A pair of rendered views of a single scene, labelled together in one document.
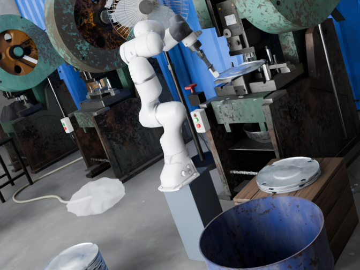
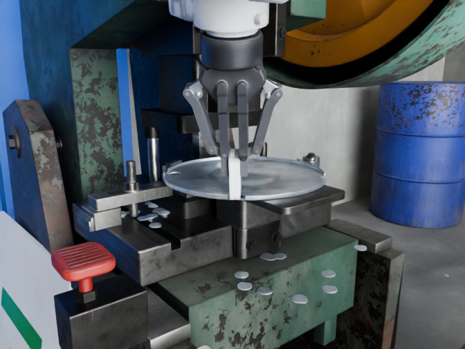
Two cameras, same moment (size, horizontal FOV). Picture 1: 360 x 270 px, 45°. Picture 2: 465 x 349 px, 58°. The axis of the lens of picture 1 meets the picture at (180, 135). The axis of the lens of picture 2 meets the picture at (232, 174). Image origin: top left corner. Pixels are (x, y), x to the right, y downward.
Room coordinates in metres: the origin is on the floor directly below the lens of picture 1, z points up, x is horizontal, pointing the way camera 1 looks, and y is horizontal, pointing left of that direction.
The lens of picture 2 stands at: (2.45, 0.29, 0.97)
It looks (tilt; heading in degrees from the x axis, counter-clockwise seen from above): 14 degrees down; 271
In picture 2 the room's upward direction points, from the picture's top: straight up
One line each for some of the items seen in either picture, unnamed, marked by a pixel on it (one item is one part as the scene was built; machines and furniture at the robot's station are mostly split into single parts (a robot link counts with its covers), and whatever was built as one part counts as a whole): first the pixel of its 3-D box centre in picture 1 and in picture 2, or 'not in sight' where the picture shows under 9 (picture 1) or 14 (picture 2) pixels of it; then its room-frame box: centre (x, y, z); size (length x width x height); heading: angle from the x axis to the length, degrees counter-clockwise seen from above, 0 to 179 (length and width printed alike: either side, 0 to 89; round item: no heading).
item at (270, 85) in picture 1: (257, 80); (205, 213); (2.52, -0.55, 0.68); 0.45 x 0.30 x 0.06; 39
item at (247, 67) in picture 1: (240, 69); (244, 174); (2.44, -0.45, 0.78); 0.29 x 0.29 x 0.01
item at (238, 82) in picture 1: (238, 83); (261, 216); (2.41, -0.41, 0.72); 0.25 x 0.14 x 0.14; 129
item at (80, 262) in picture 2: (192, 90); (85, 283); (2.63, -0.16, 0.72); 0.07 x 0.06 x 0.08; 129
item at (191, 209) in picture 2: (256, 72); (203, 192); (2.52, -0.55, 0.72); 0.20 x 0.16 x 0.03; 39
